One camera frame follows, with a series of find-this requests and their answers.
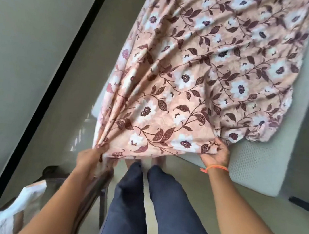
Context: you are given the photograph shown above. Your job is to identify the person's left hand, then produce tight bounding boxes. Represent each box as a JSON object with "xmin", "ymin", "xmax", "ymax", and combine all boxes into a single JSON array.
[{"xmin": 74, "ymin": 140, "xmax": 111, "ymax": 183}]

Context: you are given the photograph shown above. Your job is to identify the person's right hand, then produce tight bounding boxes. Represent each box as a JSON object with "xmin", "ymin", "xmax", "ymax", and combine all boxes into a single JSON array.
[{"xmin": 198, "ymin": 136, "xmax": 233, "ymax": 171}]

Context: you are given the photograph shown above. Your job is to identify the white honeycomb mattress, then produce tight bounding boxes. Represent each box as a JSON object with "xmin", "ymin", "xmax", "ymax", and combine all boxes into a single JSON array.
[{"xmin": 85, "ymin": 0, "xmax": 309, "ymax": 201}]

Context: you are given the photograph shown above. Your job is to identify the peach floral sheet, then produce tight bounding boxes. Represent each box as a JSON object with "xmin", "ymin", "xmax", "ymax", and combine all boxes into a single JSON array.
[{"xmin": 90, "ymin": 0, "xmax": 309, "ymax": 187}]

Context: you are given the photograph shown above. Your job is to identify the beige patchwork striped pillow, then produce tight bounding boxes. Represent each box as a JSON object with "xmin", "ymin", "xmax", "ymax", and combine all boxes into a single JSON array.
[{"xmin": 0, "ymin": 175, "xmax": 48, "ymax": 234}]

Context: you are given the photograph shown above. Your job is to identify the person's right forearm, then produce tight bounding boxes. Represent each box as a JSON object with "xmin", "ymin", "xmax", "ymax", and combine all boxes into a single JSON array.
[{"xmin": 201, "ymin": 167, "xmax": 307, "ymax": 234}]

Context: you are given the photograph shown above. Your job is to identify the person's left forearm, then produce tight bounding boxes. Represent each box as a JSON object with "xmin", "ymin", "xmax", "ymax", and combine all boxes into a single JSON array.
[{"xmin": 22, "ymin": 163, "xmax": 103, "ymax": 234}]

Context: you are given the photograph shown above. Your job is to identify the person's dark trousers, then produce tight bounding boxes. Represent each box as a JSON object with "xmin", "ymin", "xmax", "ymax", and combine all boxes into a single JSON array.
[{"xmin": 95, "ymin": 157, "xmax": 231, "ymax": 234}]

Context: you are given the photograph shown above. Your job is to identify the orange wrist band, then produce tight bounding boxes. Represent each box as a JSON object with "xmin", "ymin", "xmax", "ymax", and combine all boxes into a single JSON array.
[{"xmin": 199, "ymin": 163, "xmax": 230, "ymax": 177}]

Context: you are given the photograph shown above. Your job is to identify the black framed white furniture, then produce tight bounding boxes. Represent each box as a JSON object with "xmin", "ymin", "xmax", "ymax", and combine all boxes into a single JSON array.
[{"xmin": 287, "ymin": 195, "xmax": 309, "ymax": 214}]

